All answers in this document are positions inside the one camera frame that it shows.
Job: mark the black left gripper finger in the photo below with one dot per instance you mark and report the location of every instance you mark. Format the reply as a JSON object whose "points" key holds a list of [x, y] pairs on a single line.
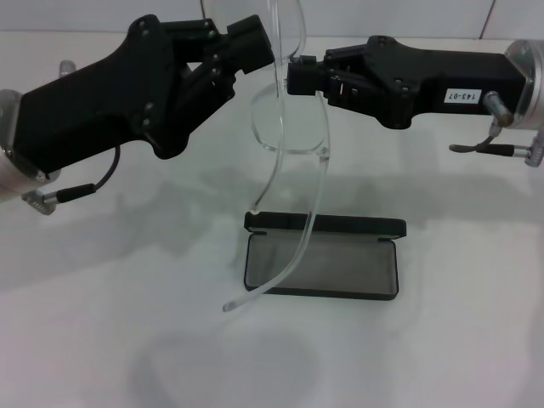
{"points": [[246, 32], [253, 55]]}

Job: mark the clear white glasses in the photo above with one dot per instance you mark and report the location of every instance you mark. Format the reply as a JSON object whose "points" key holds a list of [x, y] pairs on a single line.
{"points": [[278, 106]]}

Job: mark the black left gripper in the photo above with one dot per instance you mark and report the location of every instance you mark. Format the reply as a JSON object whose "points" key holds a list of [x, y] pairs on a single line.
{"points": [[106, 110]]}

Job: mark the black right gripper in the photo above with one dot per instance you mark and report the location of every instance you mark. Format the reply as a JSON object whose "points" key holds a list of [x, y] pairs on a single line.
{"points": [[425, 85]]}

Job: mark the black glasses case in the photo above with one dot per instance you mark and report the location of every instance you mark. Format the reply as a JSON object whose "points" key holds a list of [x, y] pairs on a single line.
{"points": [[340, 263]]}

